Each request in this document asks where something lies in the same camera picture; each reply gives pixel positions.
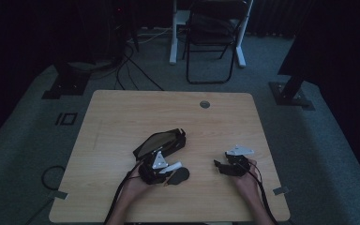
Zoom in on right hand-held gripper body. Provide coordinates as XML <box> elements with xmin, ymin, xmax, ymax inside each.
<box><xmin>220</xmin><ymin>143</ymin><xmax>255</xmax><ymax>178</ymax></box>

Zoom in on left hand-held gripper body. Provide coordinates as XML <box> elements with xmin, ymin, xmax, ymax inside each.
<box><xmin>138</xmin><ymin>150</ymin><xmax>171</xmax><ymax>186</ymax></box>

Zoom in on black teardrop-shaped tool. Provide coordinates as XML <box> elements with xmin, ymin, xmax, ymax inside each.
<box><xmin>164</xmin><ymin>166</ymin><xmax>190</xmax><ymax>188</ymax></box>

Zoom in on black pencil case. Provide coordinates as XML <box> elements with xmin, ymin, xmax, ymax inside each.
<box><xmin>132</xmin><ymin>127</ymin><xmax>188</xmax><ymax>162</ymax></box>

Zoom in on person's left hand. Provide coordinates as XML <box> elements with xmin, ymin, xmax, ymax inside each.
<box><xmin>122</xmin><ymin>170</ymin><xmax>154</xmax><ymax>204</ymax></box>

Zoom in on person's right hand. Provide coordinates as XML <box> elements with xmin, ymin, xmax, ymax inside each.
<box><xmin>232</xmin><ymin>158</ymin><xmax>261</xmax><ymax>196</ymax></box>

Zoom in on grey tape piece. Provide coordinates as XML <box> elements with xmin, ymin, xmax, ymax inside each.
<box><xmin>273</xmin><ymin>186</ymin><xmax>291</xmax><ymax>197</ymax></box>
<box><xmin>52</xmin><ymin>189</ymin><xmax>69</xmax><ymax>201</ymax></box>

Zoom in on black stand with base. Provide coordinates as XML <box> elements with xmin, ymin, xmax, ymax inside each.
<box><xmin>268</xmin><ymin>73</ymin><xmax>316</xmax><ymax>112</ymax></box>

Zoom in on white desk leg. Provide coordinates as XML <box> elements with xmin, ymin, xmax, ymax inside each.
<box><xmin>235</xmin><ymin>0</ymin><xmax>255</xmax><ymax>68</ymax></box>
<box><xmin>169</xmin><ymin>0</ymin><xmax>180</xmax><ymax>66</ymax></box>

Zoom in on black stand base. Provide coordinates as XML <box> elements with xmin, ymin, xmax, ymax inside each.
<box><xmin>41</xmin><ymin>62</ymin><xmax>91</xmax><ymax>100</ymax></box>

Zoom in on black folding chair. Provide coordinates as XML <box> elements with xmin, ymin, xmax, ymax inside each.
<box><xmin>182</xmin><ymin>0</ymin><xmax>249</xmax><ymax>85</ymax></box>

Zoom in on dark curtain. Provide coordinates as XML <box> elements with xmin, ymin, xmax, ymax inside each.
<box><xmin>277</xmin><ymin>0</ymin><xmax>360</xmax><ymax>195</ymax></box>

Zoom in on black floor cables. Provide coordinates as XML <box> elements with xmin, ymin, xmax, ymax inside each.
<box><xmin>114</xmin><ymin>43</ymin><xmax>165</xmax><ymax>92</ymax></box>

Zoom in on white floor cable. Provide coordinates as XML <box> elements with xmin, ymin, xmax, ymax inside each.
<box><xmin>127</xmin><ymin>27</ymin><xmax>173</xmax><ymax>45</ymax></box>

